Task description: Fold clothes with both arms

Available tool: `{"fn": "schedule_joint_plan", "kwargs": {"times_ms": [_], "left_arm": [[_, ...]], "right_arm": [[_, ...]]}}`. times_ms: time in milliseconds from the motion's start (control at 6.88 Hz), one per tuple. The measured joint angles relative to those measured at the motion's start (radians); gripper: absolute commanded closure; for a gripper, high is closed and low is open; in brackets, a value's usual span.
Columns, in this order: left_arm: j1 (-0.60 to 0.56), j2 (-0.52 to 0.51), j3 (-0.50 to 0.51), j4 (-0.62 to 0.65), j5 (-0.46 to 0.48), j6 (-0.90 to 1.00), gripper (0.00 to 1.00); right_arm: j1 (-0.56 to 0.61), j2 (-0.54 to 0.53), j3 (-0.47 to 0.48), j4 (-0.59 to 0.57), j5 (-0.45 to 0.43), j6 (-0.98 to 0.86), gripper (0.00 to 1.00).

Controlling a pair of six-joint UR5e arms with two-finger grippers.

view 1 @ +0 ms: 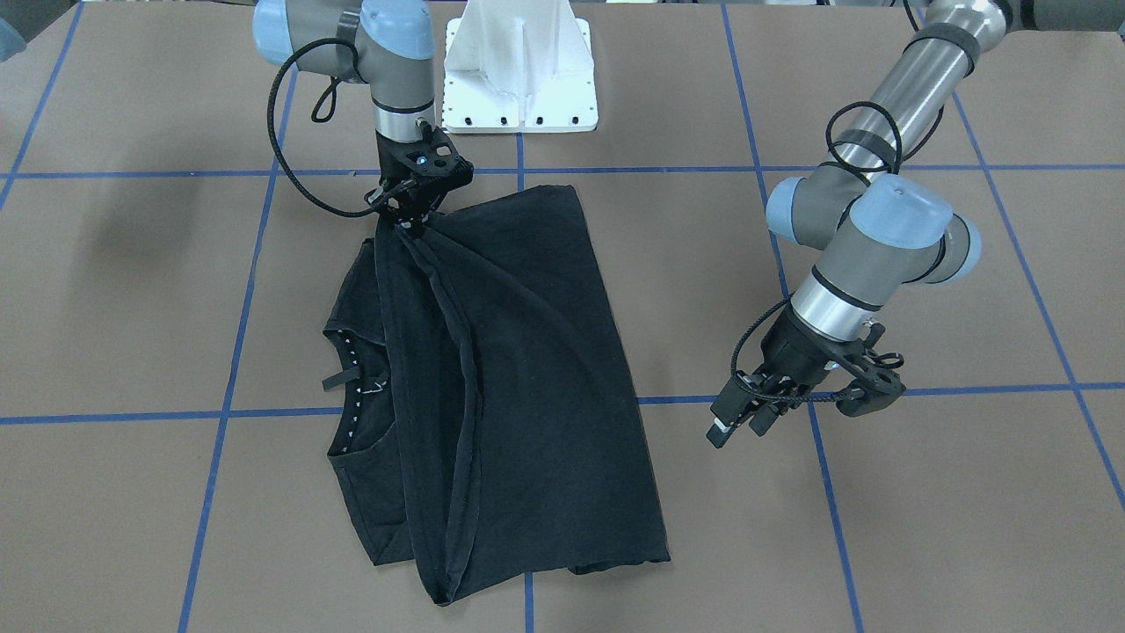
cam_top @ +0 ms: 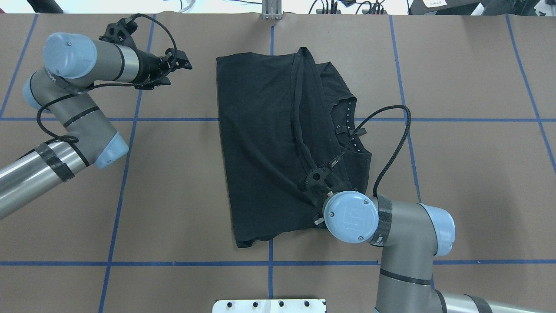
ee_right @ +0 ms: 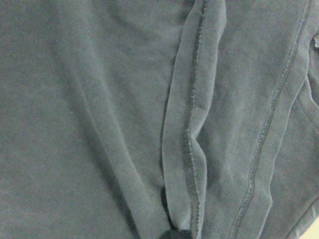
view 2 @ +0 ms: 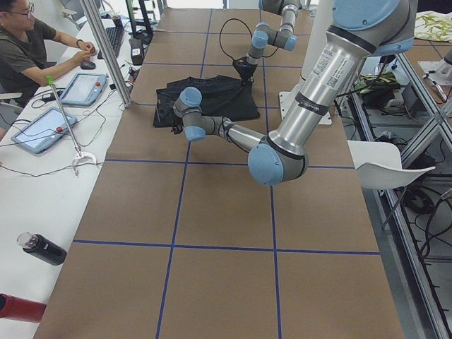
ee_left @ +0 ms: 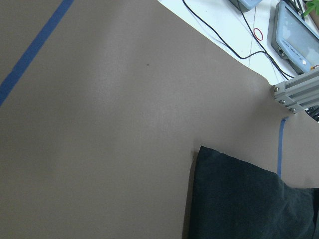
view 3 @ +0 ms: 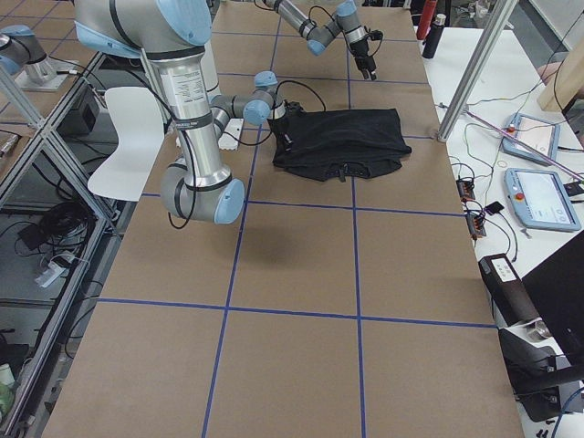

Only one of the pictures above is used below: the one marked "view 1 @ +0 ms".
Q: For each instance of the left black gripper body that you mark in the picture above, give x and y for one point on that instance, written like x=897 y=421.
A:
x=798 y=345

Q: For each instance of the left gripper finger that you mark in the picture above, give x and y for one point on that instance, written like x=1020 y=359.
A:
x=774 y=406

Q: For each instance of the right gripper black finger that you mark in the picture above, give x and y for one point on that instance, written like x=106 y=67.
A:
x=412 y=218

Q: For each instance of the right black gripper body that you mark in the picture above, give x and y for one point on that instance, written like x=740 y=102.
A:
x=389 y=159

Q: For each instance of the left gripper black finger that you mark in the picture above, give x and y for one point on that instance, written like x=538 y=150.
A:
x=735 y=403

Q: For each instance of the black printed t-shirt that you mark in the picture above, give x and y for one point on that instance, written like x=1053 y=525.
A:
x=490 y=426

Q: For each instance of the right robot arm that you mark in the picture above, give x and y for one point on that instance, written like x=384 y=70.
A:
x=389 y=47

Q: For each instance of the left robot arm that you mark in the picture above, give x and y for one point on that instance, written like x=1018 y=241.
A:
x=874 y=228

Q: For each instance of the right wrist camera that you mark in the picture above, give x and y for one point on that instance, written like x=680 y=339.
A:
x=435 y=165

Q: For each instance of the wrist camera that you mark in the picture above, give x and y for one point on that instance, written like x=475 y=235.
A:
x=876 y=383
x=435 y=165

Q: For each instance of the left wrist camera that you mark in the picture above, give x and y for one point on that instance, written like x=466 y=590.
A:
x=876 y=383

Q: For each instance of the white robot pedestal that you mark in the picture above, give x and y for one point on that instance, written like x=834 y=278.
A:
x=519 y=67

